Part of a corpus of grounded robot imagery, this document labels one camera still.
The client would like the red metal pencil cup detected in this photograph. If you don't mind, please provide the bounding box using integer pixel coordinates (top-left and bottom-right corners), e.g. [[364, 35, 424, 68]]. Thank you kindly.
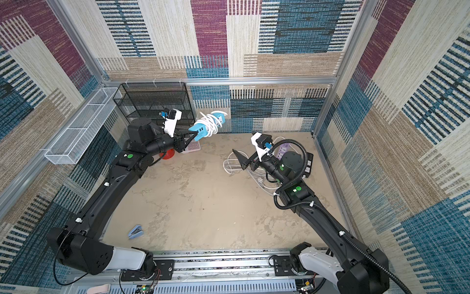
[[160, 149, 175, 160]]

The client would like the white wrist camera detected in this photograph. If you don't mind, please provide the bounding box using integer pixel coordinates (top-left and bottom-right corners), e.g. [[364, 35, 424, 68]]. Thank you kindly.
[[251, 132, 274, 161], [160, 109, 182, 137]]

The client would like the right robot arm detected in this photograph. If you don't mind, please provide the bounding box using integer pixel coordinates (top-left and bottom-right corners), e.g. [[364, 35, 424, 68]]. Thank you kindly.
[[233, 147, 391, 294]]

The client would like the black wire mesh shelf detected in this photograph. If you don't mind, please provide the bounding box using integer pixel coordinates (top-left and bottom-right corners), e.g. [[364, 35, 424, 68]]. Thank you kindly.
[[113, 82, 195, 127]]

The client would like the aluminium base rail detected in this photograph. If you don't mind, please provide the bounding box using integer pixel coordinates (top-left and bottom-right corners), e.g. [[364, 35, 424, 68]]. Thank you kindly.
[[73, 247, 383, 294]]

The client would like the pink white calculator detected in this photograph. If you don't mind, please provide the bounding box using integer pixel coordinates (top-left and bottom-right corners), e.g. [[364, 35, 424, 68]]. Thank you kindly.
[[182, 141, 201, 154]]

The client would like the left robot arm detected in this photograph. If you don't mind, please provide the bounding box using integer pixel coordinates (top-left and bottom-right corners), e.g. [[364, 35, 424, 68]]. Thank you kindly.
[[47, 118, 198, 279]]

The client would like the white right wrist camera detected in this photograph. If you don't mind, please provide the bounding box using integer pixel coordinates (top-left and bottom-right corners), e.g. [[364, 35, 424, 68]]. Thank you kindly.
[[251, 132, 274, 161]]

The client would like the teal power strip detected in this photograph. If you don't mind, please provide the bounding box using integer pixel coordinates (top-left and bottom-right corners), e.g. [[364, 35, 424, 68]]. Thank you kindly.
[[188, 110, 228, 141]]

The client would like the purple power strip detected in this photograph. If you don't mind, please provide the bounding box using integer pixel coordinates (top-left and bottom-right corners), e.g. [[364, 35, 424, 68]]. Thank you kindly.
[[276, 143, 290, 160]]

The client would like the black power strip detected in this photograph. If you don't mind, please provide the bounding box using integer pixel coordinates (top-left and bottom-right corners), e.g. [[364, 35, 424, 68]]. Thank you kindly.
[[302, 153, 314, 178]]

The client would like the blue stapler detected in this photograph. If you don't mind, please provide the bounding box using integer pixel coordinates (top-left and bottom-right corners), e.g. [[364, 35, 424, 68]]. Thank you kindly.
[[128, 225, 144, 240]]

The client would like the white wire mesh basket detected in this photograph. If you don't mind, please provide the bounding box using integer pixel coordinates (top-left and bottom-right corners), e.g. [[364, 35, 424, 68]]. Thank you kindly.
[[44, 88, 118, 165]]

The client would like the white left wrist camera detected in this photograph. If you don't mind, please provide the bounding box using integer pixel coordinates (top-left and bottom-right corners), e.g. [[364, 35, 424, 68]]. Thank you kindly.
[[160, 109, 182, 137]]

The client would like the white power strip cord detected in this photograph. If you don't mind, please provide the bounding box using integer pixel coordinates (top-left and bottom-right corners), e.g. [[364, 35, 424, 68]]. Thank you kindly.
[[223, 136, 291, 184]]

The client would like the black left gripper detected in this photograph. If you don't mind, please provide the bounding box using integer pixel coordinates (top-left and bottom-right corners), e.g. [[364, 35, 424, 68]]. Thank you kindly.
[[145, 127, 198, 159]]

